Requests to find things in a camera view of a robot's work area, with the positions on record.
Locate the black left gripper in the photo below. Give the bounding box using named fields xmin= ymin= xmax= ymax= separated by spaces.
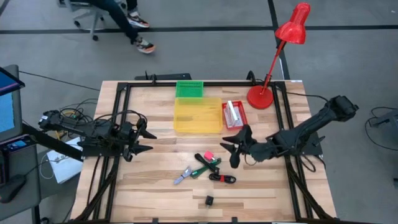
xmin=119 ymin=117 xmax=158 ymax=163

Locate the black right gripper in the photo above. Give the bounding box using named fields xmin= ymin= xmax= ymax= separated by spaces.
xmin=219 ymin=123 xmax=274 ymax=169

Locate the black cable with red strap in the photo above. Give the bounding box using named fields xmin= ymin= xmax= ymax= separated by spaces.
xmin=208 ymin=173 xmax=237 ymax=184

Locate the green braided cable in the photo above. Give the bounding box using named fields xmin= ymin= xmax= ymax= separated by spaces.
xmin=189 ymin=157 xmax=223 ymax=179

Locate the grey braided cable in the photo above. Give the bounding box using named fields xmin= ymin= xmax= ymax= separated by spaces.
xmin=173 ymin=166 xmax=193 ymax=185

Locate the red plastic bin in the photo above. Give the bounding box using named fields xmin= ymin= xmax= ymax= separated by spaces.
xmin=221 ymin=100 xmax=249 ymax=131

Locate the yellow plastic bin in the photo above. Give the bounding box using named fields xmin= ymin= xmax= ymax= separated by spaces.
xmin=173 ymin=96 xmax=224 ymax=134

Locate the green plastic bin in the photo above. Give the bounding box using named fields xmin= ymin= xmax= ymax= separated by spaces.
xmin=175 ymin=80 xmax=205 ymax=99

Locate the red desk lamp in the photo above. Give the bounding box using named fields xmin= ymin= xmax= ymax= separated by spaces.
xmin=246 ymin=2 xmax=311 ymax=110

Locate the black flat bar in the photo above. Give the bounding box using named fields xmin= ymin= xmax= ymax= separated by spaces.
xmin=134 ymin=71 xmax=193 ymax=82

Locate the white paper sheet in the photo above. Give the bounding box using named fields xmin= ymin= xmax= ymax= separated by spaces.
xmin=46 ymin=136 xmax=85 ymax=185

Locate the black diagonal support beam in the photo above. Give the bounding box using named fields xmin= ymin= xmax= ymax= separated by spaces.
xmin=21 ymin=123 xmax=85 ymax=162

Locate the grey side table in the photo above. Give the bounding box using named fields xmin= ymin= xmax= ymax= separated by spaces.
xmin=0 ymin=141 xmax=42 ymax=224

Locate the person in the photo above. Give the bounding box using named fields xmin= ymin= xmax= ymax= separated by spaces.
xmin=88 ymin=0 xmax=157 ymax=55

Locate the black computer mouse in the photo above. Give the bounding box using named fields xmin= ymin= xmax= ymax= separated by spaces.
xmin=0 ymin=174 xmax=28 ymax=205

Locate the computer monitor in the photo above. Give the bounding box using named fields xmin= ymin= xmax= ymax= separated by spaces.
xmin=0 ymin=64 xmax=26 ymax=144

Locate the grey floor device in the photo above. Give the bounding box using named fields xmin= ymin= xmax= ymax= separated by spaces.
xmin=368 ymin=108 xmax=398 ymax=141

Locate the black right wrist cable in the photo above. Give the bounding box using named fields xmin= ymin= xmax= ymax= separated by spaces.
xmin=243 ymin=151 xmax=259 ymax=166

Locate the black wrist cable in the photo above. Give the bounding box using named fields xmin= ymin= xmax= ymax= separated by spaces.
xmin=243 ymin=151 xmax=259 ymax=166
xmin=93 ymin=108 xmax=149 ymax=126

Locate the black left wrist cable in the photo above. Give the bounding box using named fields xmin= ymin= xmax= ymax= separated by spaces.
xmin=93 ymin=108 xmax=149 ymax=126

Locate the black metal table frame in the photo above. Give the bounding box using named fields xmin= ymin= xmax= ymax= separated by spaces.
xmin=70 ymin=80 xmax=340 ymax=224

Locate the long black floor cable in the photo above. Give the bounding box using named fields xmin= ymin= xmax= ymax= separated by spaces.
xmin=18 ymin=70 xmax=101 ymax=91

